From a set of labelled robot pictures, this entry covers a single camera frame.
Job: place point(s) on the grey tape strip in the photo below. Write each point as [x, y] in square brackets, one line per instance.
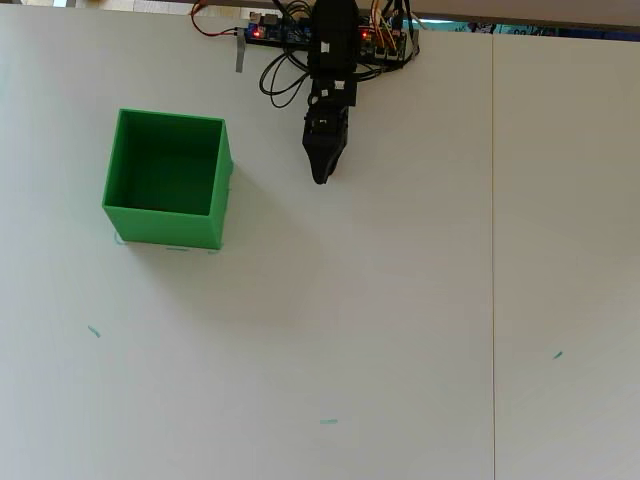
[241, 52]

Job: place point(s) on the green square bin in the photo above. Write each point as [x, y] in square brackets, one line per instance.
[165, 230]

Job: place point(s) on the black base with circuit boards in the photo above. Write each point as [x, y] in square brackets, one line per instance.
[270, 34]

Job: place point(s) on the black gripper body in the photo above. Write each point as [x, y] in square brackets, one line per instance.
[327, 120]

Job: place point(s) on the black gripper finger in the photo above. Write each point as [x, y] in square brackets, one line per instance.
[316, 162]
[337, 157]

